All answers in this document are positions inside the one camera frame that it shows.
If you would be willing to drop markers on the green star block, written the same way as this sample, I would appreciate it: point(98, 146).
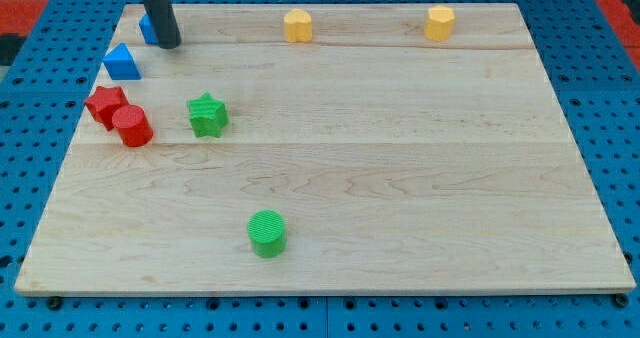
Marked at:
point(207, 115)

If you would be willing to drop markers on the red star block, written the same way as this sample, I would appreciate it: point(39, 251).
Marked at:
point(103, 103)

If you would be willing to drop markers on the light wooden board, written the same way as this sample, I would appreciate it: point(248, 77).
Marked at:
point(401, 166)

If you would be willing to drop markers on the green cylinder block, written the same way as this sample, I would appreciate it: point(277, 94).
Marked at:
point(267, 233)

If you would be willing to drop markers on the yellow heart block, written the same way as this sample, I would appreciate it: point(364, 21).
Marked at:
point(298, 26)

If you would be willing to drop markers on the yellow hexagon block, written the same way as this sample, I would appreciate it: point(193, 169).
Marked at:
point(439, 23)

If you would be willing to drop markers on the red cylinder block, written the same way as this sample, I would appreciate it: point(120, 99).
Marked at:
point(132, 125)

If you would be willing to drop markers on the blue cube block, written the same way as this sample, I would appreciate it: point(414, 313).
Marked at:
point(147, 30)

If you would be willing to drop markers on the blue triangle block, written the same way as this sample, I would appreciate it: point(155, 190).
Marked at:
point(120, 64)

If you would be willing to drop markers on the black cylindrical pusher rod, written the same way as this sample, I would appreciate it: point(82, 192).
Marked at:
point(163, 21)

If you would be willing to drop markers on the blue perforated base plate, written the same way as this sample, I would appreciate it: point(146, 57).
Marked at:
point(587, 47)

